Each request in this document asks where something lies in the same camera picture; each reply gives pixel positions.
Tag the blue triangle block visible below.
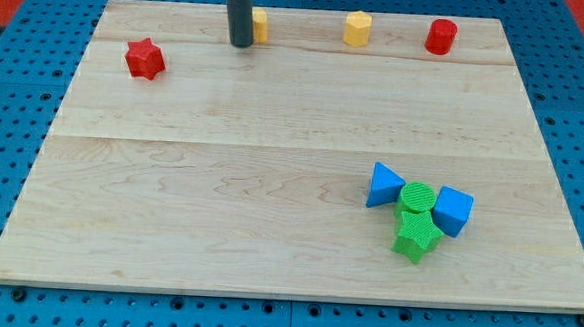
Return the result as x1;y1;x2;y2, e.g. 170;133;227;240
366;162;406;208

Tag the green cylinder block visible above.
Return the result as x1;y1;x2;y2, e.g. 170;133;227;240
394;182;437;219

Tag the yellow hexagon block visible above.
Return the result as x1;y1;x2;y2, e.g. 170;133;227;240
343;11;373;48

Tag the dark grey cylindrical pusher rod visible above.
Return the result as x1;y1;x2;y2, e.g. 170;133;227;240
226;0;254;49

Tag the light wooden board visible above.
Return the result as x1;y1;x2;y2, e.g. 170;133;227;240
0;0;584;313

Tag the green star block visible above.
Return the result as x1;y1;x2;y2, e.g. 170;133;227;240
392;211;445;265

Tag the yellow block behind rod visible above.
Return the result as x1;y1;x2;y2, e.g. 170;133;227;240
252;7;269;44

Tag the red cylinder block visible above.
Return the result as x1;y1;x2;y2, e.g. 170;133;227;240
424;18;458;55

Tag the blue cube block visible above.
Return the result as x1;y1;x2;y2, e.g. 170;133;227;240
432;185;474;238

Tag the red star block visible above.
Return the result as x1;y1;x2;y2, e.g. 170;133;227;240
124;38;166;80

